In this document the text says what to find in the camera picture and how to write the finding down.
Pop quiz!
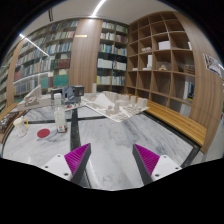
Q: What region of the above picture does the grey dark building model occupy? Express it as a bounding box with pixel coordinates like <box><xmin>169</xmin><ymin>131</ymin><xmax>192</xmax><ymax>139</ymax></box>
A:
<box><xmin>51</xmin><ymin>85</ymin><xmax>84</xmax><ymax>104</ymax></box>

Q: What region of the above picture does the clear plastic water bottle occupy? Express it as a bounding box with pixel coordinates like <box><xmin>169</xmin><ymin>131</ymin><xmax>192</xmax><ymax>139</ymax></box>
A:
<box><xmin>54</xmin><ymin>93</ymin><xmax>67</xmax><ymax>133</ymax></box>

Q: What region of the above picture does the wooden cubby shelf unit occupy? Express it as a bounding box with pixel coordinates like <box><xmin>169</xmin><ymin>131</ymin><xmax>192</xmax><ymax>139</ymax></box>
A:
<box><xmin>124</xmin><ymin>10</ymin><xmax>201</xmax><ymax>116</ymax></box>

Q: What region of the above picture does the wooden slatted bench right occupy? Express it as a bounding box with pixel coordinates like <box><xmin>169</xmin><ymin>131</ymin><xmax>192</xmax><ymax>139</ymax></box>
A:
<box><xmin>147</xmin><ymin>101</ymin><xmax>207</xmax><ymax>146</ymax></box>

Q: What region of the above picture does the poster on right wall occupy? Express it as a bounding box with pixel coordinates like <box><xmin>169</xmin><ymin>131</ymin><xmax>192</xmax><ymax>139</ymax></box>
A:
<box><xmin>204</xmin><ymin>54</ymin><xmax>222</xmax><ymax>77</ymax></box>

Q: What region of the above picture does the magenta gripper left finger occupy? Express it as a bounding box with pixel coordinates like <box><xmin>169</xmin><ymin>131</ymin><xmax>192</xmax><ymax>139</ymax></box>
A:
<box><xmin>64</xmin><ymin>143</ymin><xmax>91</xmax><ymax>184</ymax></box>

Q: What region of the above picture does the dark model tray left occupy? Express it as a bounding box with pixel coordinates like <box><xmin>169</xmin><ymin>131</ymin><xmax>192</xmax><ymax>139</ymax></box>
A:
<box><xmin>0</xmin><ymin>112</ymin><xmax>19</xmax><ymax>134</ymax></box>

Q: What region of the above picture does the red round coaster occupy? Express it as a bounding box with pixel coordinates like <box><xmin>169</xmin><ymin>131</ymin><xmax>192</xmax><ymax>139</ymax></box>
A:
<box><xmin>37</xmin><ymin>129</ymin><xmax>50</xmax><ymax>138</ymax></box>

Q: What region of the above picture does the white sloped architectural model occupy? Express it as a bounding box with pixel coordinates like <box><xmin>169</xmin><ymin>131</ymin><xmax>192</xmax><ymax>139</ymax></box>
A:
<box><xmin>17</xmin><ymin>85</ymin><xmax>52</xmax><ymax>111</ymax></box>

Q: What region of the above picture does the large white architectural city model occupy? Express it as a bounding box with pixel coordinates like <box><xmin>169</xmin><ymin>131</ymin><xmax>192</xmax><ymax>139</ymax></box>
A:
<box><xmin>81</xmin><ymin>84</ymin><xmax>148</xmax><ymax>122</ymax></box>

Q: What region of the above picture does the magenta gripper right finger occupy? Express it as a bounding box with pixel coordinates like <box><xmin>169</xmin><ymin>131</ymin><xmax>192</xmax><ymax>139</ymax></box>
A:
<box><xmin>132</xmin><ymin>144</ymin><xmax>159</xmax><ymax>185</ymax></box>

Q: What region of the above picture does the bookshelf filled with books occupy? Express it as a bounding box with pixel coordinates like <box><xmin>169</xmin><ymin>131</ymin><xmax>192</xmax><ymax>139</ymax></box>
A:
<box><xmin>0</xmin><ymin>19</ymin><xmax>128</xmax><ymax>112</ymax></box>

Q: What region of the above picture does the white mug with yellow rim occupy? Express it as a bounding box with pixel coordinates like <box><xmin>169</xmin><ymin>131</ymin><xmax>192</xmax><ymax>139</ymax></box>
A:
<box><xmin>13</xmin><ymin>117</ymin><xmax>28</xmax><ymax>137</ymax></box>

